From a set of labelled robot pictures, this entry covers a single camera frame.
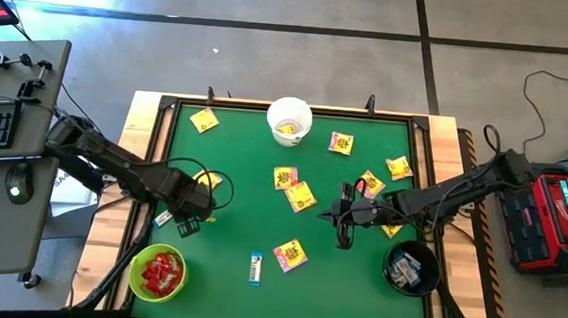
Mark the white blue Hershey's candy bar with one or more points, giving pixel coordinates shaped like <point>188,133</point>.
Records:
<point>400,257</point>
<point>406,278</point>
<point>414,266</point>
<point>255,268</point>
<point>393,274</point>
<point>162,218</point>

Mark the red black power station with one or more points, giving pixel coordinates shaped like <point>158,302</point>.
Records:
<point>555,223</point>

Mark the red Skittles candy packet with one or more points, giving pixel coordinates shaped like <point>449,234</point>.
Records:
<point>152,286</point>
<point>175,262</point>
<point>167,280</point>
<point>162,258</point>
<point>151,271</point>

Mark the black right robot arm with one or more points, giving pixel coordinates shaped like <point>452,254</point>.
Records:
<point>462,189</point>

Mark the black metal table frame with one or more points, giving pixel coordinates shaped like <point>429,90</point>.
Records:
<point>347,112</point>

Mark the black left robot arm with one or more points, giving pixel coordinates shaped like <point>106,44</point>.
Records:
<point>113,159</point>

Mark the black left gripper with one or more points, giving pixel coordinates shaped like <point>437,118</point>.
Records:
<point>188,195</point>

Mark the yellow Sour Patch candy packet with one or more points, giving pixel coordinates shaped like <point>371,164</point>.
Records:
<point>340,143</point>
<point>300,196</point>
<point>399,168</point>
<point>286,128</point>
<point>390,230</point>
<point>204,120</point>
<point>375,185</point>
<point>289,255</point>
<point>210,178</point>
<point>285,177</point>

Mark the black plastic bucket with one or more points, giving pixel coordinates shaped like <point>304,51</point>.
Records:
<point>430,259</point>

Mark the wooden table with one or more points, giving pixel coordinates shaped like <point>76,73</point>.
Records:
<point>440,126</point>

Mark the black frame clamp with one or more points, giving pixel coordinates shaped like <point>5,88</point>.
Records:
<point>210,95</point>
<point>370,104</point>

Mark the black desk caster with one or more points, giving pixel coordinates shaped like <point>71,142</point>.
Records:
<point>31,280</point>

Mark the grey desk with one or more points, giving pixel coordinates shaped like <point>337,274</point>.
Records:
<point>7,240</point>

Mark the black yellow hazard strip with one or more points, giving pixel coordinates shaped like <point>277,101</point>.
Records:
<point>493,266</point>

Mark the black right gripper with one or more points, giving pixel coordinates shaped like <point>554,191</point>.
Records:
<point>360,213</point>

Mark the green table mat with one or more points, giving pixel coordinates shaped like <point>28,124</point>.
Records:
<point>215,284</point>

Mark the black computer mouse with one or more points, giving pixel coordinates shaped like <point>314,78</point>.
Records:
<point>19,183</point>

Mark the lime green plastic bucket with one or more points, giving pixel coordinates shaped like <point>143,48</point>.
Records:
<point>134,274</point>

